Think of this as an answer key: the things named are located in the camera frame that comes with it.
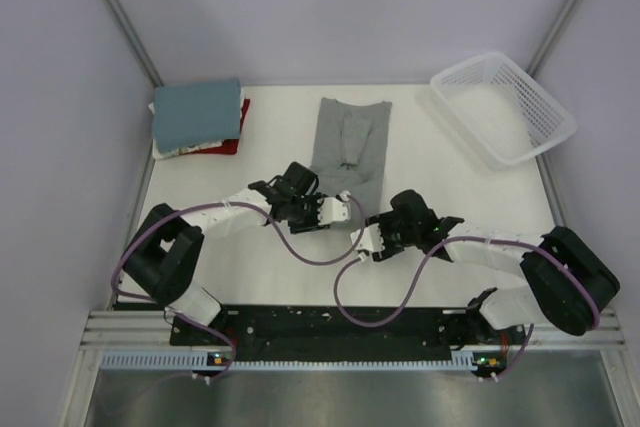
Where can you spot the left corner aluminium post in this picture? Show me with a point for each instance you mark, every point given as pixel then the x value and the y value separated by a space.
pixel 133 41

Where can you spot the corner aluminium post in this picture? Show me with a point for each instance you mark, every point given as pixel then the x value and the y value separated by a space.
pixel 552 35
pixel 133 41

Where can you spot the folded blue t-shirt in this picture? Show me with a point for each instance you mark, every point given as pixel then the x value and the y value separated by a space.
pixel 218 104

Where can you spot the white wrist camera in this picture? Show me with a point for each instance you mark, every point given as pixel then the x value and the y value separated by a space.
pixel 335 209
pixel 369 241

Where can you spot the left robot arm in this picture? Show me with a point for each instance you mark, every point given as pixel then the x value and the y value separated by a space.
pixel 164 252

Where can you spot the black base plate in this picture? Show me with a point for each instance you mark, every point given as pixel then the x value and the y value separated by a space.
pixel 323 334

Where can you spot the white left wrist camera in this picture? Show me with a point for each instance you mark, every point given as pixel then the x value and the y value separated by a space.
pixel 335 209

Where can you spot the white plastic basket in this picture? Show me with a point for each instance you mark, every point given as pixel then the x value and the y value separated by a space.
pixel 500 111

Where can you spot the folded red t-shirt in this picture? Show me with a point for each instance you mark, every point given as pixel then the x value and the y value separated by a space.
pixel 228 147

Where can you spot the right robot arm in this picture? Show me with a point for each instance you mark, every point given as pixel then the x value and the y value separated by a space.
pixel 566 283

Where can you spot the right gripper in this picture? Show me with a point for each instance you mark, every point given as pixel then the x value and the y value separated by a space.
pixel 384 220

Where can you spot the right corner aluminium post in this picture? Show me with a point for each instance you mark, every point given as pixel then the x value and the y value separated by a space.
pixel 552 35

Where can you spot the grey t-shirt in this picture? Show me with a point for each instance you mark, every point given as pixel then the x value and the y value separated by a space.
pixel 349 152

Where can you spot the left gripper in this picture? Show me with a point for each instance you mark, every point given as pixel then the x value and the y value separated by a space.
pixel 312 224

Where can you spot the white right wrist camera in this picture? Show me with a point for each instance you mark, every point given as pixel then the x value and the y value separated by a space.
pixel 369 241

